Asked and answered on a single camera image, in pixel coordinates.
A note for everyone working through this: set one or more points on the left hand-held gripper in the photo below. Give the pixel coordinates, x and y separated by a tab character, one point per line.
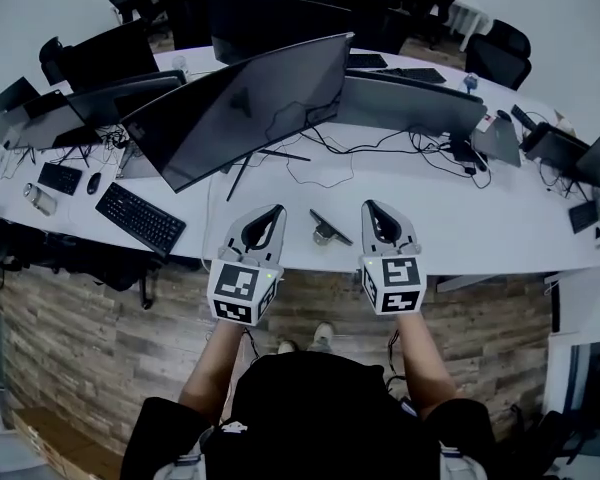
235	288

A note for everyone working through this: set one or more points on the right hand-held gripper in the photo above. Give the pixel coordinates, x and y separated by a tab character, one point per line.
400	278

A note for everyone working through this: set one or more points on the person's right forearm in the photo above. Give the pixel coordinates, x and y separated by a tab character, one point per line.
425	363

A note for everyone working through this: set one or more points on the person's left forearm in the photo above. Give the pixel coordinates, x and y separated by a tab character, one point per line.
212	368

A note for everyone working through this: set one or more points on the small black power brick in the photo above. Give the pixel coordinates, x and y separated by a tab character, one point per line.
226	169

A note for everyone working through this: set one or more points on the black power adapter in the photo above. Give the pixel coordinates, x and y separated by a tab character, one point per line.
464	153

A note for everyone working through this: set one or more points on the person's left white shoe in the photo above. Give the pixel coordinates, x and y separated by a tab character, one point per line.
286	347

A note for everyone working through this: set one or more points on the person's white shoe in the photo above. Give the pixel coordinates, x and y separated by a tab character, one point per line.
286	347
322	335

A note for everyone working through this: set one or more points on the large black keyboard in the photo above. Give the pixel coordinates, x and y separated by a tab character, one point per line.
140	218

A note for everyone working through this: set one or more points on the person's right white shoe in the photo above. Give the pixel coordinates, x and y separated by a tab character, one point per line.
322	335

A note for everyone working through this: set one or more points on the large curved black monitor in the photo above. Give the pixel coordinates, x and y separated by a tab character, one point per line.
240	113

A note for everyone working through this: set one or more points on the grey-backed monitor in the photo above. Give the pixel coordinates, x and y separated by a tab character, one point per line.
410	108

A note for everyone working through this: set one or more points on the silver laptop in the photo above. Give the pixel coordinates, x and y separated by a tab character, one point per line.
137	168

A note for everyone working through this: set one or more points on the black computer mouse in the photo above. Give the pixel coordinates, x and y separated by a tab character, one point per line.
504	115
94	183

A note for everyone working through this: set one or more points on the blue drink can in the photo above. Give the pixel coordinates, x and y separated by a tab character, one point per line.
470	84

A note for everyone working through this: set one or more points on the black remote control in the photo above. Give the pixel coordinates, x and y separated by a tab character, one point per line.
523	117

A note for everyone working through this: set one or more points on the clear drinking glass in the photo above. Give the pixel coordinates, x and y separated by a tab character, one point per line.
180	65

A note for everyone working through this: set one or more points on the small black keyboard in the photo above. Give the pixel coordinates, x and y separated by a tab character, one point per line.
60	178
582	217

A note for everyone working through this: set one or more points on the person's black shirt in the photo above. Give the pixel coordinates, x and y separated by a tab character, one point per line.
320	418

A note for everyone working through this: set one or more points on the metal water bottle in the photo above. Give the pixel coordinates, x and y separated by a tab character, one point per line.
40	199

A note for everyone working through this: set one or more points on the stack of cardboard boxes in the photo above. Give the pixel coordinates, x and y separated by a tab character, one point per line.
65	443

